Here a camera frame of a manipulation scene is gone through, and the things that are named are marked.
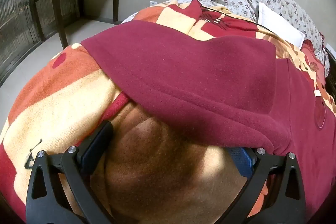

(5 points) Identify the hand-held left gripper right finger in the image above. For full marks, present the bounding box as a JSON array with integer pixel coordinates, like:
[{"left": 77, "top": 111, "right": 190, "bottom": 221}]
[{"left": 227, "top": 147, "right": 307, "bottom": 224}]

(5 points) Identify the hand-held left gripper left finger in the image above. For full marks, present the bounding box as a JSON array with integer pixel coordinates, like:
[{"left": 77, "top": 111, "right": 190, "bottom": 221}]
[{"left": 25, "top": 120, "right": 116, "bottom": 224}]

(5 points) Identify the maroon fleece garment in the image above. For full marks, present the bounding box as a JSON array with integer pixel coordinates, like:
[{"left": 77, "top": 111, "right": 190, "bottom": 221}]
[{"left": 81, "top": 20, "right": 336, "bottom": 224}]

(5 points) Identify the red and yellow printed blanket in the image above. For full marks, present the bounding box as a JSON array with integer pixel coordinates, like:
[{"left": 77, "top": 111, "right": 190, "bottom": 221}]
[{"left": 0, "top": 0, "right": 336, "bottom": 224}]

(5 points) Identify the red pillow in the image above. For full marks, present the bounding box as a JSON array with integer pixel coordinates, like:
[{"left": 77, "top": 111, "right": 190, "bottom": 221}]
[{"left": 301, "top": 40, "right": 326, "bottom": 77}]

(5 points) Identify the white pillow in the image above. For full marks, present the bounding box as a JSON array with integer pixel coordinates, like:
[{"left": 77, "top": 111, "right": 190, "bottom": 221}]
[{"left": 257, "top": 3, "right": 305, "bottom": 48}]

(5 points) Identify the metal window grille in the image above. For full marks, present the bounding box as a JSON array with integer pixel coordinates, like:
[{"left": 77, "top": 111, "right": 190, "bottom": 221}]
[{"left": 0, "top": 0, "right": 79, "bottom": 83}]

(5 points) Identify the black cable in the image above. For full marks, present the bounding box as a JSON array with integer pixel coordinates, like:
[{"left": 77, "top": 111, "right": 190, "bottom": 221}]
[{"left": 201, "top": 5, "right": 284, "bottom": 38}]

